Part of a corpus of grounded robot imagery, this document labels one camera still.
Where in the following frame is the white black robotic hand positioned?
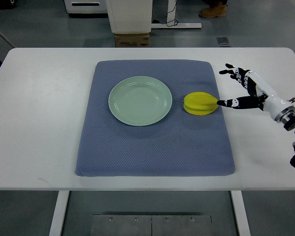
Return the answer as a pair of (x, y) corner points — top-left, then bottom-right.
(217, 63), (295, 124)

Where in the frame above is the yellow starfruit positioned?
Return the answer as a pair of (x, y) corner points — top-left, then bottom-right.
(183, 91), (218, 116)

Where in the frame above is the grey floor outlet plate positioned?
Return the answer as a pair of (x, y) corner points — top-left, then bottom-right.
(216, 37), (231, 47)

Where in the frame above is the pale green plate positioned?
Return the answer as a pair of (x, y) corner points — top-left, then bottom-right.
(108, 76), (173, 126)

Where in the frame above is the blue textured mat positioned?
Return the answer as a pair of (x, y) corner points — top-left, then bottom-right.
(75, 59), (235, 177)

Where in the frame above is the tan work boot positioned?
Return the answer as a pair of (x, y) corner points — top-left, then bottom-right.
(199, 0), (228, 19)

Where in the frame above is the white desk foot bar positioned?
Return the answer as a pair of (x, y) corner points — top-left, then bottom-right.
(151, 23), (202, 29)

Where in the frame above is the white right table leg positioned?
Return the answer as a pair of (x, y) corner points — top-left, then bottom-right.
(231, 191), (251, 236)

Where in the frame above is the white table leg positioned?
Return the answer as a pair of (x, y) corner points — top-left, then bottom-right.
(49, 190), (69, 236)
(231, 191), (251, 236)

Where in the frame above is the cardboard box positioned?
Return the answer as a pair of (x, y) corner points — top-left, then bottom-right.
(114, 33), (150, 48)

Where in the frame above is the white cabinet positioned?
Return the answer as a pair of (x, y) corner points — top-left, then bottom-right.
(105, 0), (152, 34)

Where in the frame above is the white appliance with slot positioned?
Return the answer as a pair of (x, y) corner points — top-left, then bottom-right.
(64, 0), (107, 14)

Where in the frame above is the white left table leg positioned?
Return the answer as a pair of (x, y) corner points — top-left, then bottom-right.
(49, 190), (69, 236)

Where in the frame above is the black cable on floor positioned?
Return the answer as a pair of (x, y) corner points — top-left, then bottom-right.
(152, 0), (179, 27)

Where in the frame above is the metal base plate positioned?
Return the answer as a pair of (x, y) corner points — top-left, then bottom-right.
(90, 215), (213, 236)

